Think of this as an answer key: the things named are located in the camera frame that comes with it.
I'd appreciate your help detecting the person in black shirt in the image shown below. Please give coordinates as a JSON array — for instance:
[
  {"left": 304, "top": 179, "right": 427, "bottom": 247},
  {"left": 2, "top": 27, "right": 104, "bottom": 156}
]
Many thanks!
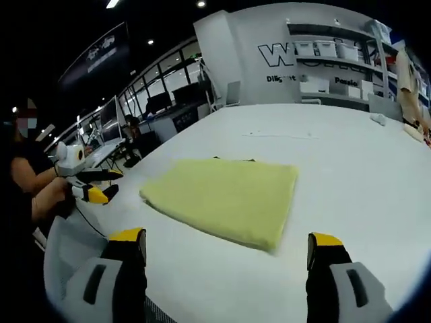
[{"left": 0, "top": 134, "right": 55, "bottom": 303}]

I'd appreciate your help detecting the black monitor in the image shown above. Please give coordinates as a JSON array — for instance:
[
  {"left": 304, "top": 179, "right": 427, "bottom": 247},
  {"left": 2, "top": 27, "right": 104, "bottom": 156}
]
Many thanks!
[
  {"left": 171, "top": 83, "right": 200, "bottom": 106},
  {"left": 145, "top": 92, "right": 173, "bottom": 114}
]

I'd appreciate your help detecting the grey office chair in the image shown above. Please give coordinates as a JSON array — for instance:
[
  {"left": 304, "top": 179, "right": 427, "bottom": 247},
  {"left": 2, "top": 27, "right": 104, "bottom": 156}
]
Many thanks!
[{"left": 225, "top": 80, "right": 242, "bottom": 107}]

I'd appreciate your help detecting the dark hanging banner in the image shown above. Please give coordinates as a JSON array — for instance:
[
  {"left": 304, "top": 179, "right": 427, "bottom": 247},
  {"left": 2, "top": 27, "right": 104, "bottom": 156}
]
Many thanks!
[{"left": 58, "top": 21, "right": 131, "bottom": 92}]

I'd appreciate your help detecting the white mesh chair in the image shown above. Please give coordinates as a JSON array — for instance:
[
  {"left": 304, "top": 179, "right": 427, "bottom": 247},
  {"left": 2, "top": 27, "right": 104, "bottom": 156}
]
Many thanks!
[{"left": 43, "top": 215, "right": 109, "bottom": 303}]

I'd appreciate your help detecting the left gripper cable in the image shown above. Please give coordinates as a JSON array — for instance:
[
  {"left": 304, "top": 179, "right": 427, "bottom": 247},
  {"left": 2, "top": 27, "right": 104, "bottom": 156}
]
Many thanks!
[{"left": 75, "top": 204, "right": 106, "bottom": 237}]

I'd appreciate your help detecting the person's left hand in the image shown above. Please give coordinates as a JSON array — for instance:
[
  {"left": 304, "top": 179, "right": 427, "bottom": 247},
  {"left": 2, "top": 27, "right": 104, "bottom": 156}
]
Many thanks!
[{"left": 55, "top": 176, "right": 77, "bottom": 205}]

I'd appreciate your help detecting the white storage bin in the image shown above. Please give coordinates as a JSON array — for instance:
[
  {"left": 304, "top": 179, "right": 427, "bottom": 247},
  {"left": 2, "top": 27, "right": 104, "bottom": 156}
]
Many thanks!
[
  {"left": 336, "top": 42, "right": 360, "bottom": 62},
  {"left": 292, "top": 40, "right": 316, "bottom": 57},
  {"left": 314, "top": 40, "right": 338, "bottom": 59}
]

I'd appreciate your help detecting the yellow grey blue garment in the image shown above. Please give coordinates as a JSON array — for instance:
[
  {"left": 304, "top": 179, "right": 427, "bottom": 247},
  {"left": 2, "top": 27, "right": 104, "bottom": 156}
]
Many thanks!
[{"left": 139, "top": 156, "right": 300, "bottom": 253}]

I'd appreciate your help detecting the silver monitor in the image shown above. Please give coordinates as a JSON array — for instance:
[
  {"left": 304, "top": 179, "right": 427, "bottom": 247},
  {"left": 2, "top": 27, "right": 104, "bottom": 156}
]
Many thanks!
[{"left": 98, "top": 95, "right": 124, "bottom": 144}]

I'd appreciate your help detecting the grey metal shelf rack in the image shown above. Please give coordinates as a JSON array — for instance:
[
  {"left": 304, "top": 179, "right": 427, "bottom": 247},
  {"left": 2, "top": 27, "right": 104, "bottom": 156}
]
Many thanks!
[{"left": 286, "top": 20, "right": 398, "bottom": 106}]

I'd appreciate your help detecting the white floor stand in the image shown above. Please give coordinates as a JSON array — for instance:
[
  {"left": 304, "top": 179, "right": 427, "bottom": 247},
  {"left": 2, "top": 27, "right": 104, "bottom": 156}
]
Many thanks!
[{"left": 198, "top": 57, "right": 217, "bottom": 112}]

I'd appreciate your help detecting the grey cabinet with black front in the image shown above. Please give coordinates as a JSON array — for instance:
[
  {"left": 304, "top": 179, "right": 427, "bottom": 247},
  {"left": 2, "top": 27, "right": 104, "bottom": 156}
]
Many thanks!
[{"left": 171, "top": 107, "right": 200, "bottom": 134}]

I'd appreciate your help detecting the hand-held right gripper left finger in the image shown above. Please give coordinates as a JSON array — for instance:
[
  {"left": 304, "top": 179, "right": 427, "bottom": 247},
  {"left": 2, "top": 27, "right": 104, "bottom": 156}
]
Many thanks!
[{"left": 65, "top": 227, "right": 148, "bottom": 323}]

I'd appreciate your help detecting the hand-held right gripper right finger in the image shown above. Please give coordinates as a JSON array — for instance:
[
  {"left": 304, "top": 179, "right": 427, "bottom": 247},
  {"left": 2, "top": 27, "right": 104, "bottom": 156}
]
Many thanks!
[{"left": 305, "top": 231, "right": 395, "bottom": 323}]

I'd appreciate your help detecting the white tall box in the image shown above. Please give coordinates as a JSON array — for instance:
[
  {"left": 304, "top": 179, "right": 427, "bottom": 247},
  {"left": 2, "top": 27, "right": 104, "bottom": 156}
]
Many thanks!
[{"left": 360, "top": 79, "right": 375, "bottom": 100}]

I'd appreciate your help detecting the beige flat board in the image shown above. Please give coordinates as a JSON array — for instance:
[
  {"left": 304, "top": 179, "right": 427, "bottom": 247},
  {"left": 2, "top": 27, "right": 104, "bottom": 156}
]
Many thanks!
[{"left": 403, "top": 124, "right": 426, "bottom": 140}]

